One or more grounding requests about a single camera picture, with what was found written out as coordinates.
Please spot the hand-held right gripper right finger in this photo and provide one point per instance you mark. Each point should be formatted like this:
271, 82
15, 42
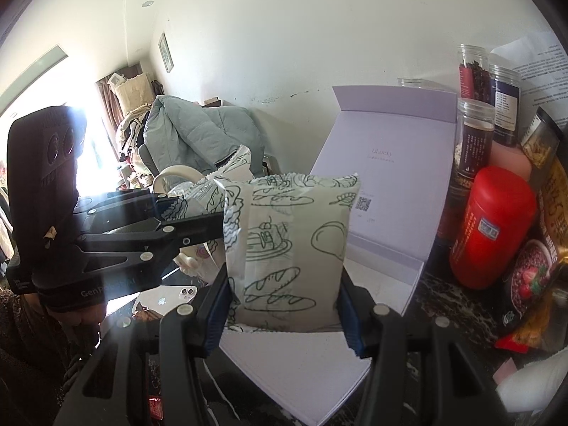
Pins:
350, 319

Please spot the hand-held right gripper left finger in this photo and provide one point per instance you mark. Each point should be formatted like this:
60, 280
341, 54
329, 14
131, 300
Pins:
217, 315

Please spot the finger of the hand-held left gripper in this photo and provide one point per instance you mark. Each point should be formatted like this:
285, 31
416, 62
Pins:
177, 235
171, 207

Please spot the white bread-print snack packet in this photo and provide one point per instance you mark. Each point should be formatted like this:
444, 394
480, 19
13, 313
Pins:
288, 253
230, 164

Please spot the red snack packet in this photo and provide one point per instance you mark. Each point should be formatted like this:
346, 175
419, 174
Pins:
156, 408

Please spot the lavender gift box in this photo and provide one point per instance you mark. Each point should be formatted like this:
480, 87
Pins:
390, 186

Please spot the person's left forearm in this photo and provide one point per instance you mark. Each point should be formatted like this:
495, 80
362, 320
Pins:
22, 341

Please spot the white cartoon water bottle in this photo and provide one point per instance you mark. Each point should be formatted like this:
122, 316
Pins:
171, 172

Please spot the white smartphone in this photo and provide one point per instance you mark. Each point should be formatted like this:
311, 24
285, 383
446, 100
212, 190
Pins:
164, 297

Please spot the grey-green padded jacket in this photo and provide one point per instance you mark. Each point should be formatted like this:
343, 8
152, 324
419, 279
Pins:
195, 128

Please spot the pile of clothes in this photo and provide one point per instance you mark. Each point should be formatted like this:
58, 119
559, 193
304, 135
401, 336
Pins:
133, 133

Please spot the red canister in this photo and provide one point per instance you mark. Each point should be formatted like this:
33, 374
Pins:
492, 226

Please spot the brown cereal bag strawberry picture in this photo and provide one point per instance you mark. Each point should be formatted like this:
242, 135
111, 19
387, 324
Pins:
541, 275

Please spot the clear jar dark red label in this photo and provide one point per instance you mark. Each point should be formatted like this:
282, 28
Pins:
475, 142

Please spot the pink container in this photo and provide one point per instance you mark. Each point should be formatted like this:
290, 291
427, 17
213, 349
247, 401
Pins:
510, 159

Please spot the clear jar lid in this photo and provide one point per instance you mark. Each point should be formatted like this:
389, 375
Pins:
415, 82

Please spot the yellow-black snack bag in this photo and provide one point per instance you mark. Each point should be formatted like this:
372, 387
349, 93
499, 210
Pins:
541, 142

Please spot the clear jar navy label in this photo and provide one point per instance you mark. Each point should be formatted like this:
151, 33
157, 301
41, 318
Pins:
506, 102

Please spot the clear jar of dried fruit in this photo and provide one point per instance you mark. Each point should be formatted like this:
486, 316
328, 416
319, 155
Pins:
475, 75

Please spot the printed paper sheet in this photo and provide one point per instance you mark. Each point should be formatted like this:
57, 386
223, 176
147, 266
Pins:
537, 66

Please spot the framed wall picture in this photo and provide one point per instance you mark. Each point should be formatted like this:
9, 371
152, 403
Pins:
165, 52

